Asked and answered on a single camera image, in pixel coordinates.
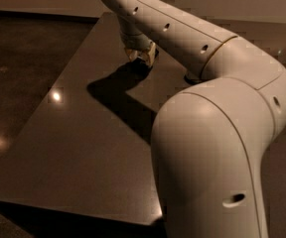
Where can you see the black rxbar chocolate bar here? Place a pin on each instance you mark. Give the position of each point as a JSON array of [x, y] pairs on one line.
[[139, 64]]

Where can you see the green white soda can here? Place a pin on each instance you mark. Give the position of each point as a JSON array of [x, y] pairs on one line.
[[192, 79]]

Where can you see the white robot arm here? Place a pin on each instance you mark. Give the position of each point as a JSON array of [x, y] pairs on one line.
[[208, 140]]

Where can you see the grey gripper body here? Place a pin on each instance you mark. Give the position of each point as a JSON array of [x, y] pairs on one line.
[[137, 42]]

